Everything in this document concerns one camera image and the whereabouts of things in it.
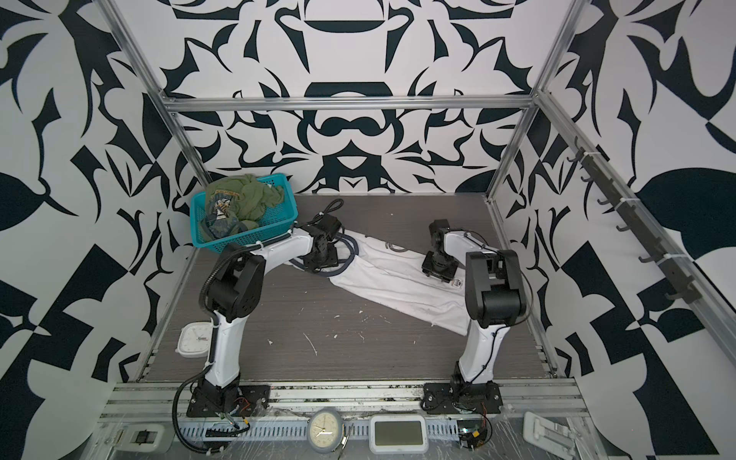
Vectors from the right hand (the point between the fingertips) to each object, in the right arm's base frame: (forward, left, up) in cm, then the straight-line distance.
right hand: (435, 273), depth 97 cm
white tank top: (0, +14, 0) cm, 14 cm away
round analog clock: (-43, +33, +4) cm, 54 cm away
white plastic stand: (-44, -20, 0) cm, 48 cm away
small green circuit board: (-44, -3, -1) cm, 44 cm away
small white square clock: (-22, +71, +4) cm, 74 cm away
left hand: (+5, +36, +2) cm, 36 cm away
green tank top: (+26, +72, +9) cm, 77 cm away
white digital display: (-44, +16, +2) cm, 46 cm away
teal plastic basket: (+25, +56, 0) cm, 61 cm away
